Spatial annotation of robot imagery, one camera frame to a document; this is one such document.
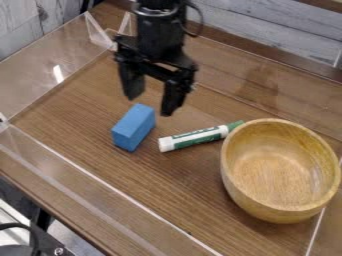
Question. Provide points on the green and white marker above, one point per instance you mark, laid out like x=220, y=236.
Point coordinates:
x=196, y=137

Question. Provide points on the clear acrylic tray wall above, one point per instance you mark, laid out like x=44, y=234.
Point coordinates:
x=147, y=203

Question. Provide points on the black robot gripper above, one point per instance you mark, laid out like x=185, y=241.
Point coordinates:
x=153, y=53

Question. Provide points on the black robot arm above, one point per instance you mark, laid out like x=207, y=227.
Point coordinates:
x=157, y=4

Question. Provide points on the brown wooden bowl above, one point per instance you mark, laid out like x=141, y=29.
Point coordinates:
x=279, y=170

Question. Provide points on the blue rectangular block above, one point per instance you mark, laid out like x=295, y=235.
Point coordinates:
x=133, y=126

